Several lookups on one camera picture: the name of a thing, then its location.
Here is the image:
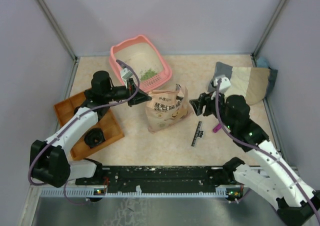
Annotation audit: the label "grey beige folded cloth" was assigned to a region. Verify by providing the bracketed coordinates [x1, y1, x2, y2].
[207, 62, 278, 106]

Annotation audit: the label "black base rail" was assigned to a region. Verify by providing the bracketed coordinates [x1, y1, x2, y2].
[75, 166, 244, 198]

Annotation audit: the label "beige cat litter bag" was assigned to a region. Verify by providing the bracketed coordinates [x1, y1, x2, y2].
[145, 84, 194, 133]

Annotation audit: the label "pink litter box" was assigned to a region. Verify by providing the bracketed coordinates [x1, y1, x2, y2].
[109, 34, 173, 93]

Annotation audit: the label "black part front tray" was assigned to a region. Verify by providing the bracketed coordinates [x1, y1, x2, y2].
[84, 127, 106, 149]

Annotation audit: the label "green litter pellets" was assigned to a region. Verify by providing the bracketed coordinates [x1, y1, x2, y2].
[139, 68, 158, 81]

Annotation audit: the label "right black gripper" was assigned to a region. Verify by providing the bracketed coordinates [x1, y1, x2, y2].
[189, 87, 235, 130]

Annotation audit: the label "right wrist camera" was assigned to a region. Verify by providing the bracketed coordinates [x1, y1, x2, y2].
[211, 75, 231, 94]

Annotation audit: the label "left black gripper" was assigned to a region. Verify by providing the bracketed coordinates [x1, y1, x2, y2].
[104, 77, 152, 107]

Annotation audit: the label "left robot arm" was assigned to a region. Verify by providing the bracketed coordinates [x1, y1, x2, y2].
[27, 66, 151, 188]

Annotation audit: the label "blue cloth in corner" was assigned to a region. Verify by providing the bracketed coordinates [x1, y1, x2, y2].
[256, 56, 271, 69]

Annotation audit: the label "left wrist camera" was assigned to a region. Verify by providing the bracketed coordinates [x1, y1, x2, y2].
[120, 67, 133, 87]

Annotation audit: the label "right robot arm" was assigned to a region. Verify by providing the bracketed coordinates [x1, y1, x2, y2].
[189, 93, 320, 226]

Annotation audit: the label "purple plastic scoop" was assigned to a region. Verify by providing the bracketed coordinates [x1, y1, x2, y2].
[212, 124, 222, 133]

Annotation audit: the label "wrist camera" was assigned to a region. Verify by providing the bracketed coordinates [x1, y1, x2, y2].
[120, 67, 133, 87]
[211, 75, 231, 94]

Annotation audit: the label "orange compartment tray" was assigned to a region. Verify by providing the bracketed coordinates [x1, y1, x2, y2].
[53, 91, 125, 161]

